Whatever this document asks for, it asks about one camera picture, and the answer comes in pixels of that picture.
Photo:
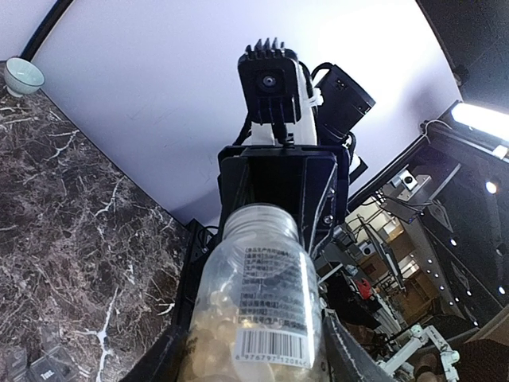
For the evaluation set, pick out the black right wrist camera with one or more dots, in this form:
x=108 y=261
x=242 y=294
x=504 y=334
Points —
x=268 y=75

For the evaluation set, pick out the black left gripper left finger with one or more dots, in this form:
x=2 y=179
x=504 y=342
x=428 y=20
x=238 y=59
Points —
x=163 y=360

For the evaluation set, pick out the small white-green ceramic bowl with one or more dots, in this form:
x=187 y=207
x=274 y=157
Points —
x=22 y=77

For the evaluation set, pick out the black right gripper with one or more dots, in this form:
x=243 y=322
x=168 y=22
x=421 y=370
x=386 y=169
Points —
x=309 y=182

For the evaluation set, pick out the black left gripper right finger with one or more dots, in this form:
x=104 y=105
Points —
x=343 y=358

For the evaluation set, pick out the clear pill bottle green label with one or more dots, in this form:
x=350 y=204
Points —
x=257 y=315

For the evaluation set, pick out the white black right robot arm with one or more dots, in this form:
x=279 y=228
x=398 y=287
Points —
x=332 y=103

